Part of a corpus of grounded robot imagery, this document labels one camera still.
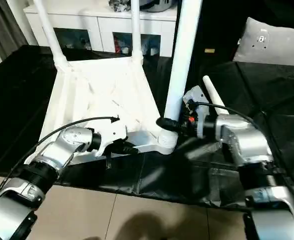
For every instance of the white plastic table top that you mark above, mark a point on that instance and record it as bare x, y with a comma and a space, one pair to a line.
97, 90

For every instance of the white plastic table leg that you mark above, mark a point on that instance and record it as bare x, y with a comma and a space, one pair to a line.
181, 60
136, 30
214, 95
49, 35

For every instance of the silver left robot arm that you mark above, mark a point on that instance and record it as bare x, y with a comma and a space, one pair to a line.
52, 160

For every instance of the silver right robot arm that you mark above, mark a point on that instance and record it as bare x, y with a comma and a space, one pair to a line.
246, 150

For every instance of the black cabinet with yellow label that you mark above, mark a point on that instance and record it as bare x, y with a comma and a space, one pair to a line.
211, 30

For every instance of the black table mat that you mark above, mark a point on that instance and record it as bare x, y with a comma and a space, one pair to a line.
17, 110

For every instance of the grey cushion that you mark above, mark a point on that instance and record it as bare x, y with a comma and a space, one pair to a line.
274, 42

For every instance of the black gear on cabinet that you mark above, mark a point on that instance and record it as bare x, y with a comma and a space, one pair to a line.
151, 5

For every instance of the white glass-door cabinet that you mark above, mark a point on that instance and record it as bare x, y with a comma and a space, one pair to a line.
97, 25

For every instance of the grey curtain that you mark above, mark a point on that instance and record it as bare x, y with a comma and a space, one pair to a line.
4, 25

